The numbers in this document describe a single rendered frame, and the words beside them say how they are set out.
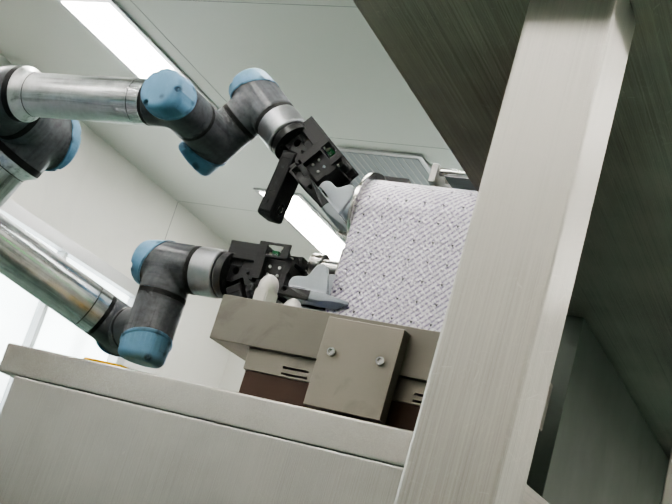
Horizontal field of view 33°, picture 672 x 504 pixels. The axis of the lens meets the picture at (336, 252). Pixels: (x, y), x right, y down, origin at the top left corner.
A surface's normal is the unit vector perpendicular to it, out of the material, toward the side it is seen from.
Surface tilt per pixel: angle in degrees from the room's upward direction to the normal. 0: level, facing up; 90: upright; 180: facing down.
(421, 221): 90
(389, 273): 90
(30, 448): 90
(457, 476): 90
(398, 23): 180
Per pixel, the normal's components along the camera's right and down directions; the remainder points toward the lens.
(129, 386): -0.38, -0.37
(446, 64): -0.28, 0.92
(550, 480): 0.88, 0.13
